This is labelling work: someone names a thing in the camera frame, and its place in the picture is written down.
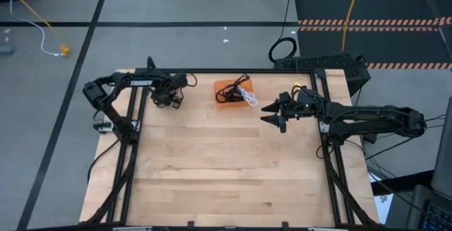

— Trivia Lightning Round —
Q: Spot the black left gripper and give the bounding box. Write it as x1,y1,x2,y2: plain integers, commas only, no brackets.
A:
150,73,189,109

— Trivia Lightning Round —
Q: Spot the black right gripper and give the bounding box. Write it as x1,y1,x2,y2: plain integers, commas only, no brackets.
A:
260,88,321,134

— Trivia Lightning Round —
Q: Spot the white USB-C cable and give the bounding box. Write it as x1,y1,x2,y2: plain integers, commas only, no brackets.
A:
238,86,259,107

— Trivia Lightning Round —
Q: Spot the black USB-C cable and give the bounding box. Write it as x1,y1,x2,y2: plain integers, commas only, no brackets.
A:
215,73,252,105

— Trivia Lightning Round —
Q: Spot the orange plastic bin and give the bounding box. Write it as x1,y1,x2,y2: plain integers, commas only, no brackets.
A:
213,78,256,109

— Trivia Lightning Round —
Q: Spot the black hazard striped floor mat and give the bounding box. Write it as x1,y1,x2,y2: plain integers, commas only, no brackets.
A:
293,0,452,71

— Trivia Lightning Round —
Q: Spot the white paper sheet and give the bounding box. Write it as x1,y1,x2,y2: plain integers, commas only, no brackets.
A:
373,193,394,225

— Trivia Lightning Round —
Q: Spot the grey monitor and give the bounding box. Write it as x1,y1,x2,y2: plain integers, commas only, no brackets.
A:
430,96,452,201

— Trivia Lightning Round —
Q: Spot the black keyboard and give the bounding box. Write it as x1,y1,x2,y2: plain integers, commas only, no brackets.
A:
421,201,452,231

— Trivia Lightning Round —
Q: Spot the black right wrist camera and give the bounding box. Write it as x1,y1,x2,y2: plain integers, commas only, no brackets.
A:
278,90,295,109

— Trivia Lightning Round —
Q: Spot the black aluminium table frame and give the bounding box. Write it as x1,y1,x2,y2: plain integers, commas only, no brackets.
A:
80,56,381,231

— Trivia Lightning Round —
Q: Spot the long black hanging cable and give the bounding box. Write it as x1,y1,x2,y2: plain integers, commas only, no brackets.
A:
267,0,298,64

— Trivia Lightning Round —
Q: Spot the long yellow hanging cable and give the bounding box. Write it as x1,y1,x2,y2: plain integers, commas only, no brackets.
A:
340,0,364,52

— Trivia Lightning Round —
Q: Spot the white floor cable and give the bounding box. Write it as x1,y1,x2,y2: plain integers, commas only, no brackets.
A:
4,0,64,58

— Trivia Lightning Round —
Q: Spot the yellow floor cable with plug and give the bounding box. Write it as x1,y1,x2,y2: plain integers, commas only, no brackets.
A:
0,0,72,58

